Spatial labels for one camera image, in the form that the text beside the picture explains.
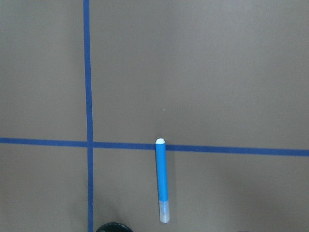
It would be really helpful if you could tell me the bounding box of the blue highlighter pen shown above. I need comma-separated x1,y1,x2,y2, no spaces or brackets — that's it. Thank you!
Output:
155,138,170,224

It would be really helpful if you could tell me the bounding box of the brown paper table mat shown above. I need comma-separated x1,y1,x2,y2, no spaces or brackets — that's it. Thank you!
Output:
0,0,309,232

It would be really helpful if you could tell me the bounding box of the black mesh pen cup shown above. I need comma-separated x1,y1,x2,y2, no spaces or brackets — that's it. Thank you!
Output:
96,222,133,232

